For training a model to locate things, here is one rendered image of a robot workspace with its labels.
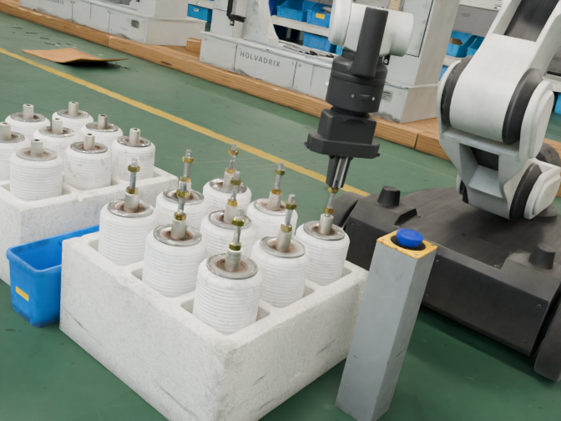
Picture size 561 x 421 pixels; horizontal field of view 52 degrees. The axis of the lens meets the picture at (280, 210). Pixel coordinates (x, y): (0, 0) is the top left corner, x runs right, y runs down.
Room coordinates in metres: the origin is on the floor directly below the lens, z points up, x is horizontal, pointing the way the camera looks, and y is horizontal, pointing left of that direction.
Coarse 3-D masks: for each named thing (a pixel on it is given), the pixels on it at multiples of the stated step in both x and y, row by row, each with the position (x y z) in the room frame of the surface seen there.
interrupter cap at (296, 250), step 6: (264, 240) 0.85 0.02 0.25; (270, 240) 0.86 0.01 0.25; (276, 240) 0.86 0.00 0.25; (294, 240) 0.87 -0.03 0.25; (264, 246) 0.83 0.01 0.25; (270, 246) 0.83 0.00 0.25; (294, 246) 0.85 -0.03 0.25; (300, 246) 0.85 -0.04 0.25; (270, 252) 0.81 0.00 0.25; (276, 252) 0.82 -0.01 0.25; (282, 252) 0.82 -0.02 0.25; (288, 252) 0.82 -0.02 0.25; (294, 252) 0.83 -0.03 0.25; (300, 252) 0.83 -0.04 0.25; (288, 258) 0.81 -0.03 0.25
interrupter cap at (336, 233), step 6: (306, 222) 0.96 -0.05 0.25; (312, 222) 0.97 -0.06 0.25; (318, 222) 0.97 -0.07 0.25; (306, 228) 0.93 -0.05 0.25; (312, 228) 0.94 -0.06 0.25; (336, 228) 0.96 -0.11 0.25; (312, 234) 0.91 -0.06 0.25; (318, 234) 0.92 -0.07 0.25; (324, 234) 0.93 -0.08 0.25; (330, 234) 0.93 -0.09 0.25; (336, 234) 0.93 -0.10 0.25; (342, 234) 0.94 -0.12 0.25; (324, 240) 0.90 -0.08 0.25; (330, 240) 0.90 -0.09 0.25; (336, 240) 0.91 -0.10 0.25
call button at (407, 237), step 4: (400, 232) 0.80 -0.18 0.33; (404, 232) 0.80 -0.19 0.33; (408, 232) 0.81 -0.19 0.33; (412, 232) 0.81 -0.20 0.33; (416, 232) 0.81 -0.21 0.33; (400, 236) 0.79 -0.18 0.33; (404, 236) 0.79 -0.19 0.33; (408, 236) 0.79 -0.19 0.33; (412, 236) 0.79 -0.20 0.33; (416, 236) 0.80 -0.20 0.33; (420, 236) 0.80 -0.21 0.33; (400, 240) 0.79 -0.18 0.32; (404, 240) 0.79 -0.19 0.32; (408, 240) 0.79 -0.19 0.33; (412, 240) 0.79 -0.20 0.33; (416, 240) 0.79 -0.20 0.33; (420, 240) 0.79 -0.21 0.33; (404, 244) 0.79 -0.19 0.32; (408, 244) 0.79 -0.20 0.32; (412, 244) 0.79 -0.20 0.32; (416, 244) 0.79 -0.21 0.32
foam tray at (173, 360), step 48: (96, 240) 0.89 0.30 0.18; (96, 288) 0.81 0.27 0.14; (144, 288) 0.76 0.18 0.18; (336, 288) 0.87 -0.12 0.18; (96, 336) 0.80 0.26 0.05; (144, 336) 0.73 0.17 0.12; (192, 336) 0.68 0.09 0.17; (240, 336) 0.68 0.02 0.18; (288, 336) 0.76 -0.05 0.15; (336, 336) 0.89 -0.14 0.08; (144, 384) 0.73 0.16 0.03; (192, 384) 0.67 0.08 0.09; (240, 384) 0.68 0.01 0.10; (288, 384) 0.78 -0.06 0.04
